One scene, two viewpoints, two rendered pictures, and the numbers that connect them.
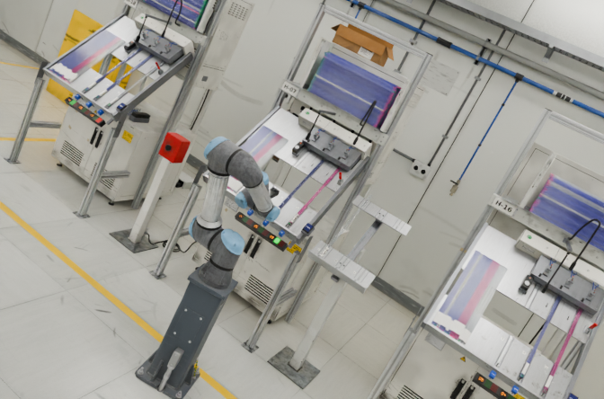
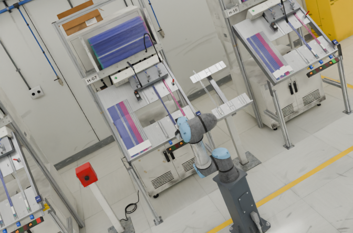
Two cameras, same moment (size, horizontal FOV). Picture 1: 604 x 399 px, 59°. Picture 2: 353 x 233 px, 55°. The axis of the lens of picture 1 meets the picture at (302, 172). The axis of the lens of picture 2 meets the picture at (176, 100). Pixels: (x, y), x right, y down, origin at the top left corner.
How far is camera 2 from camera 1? 1.45 m
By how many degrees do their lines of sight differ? 31
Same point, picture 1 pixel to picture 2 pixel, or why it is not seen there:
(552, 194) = not seen: outside the picture
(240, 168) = (212, 123)
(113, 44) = not seen: outside the picture
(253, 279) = (185, 163)
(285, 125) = (113, 95)
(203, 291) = (237, 183)
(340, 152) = (154, 73)
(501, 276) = (265, 35)
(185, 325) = (245, 203)
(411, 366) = (270, 104)
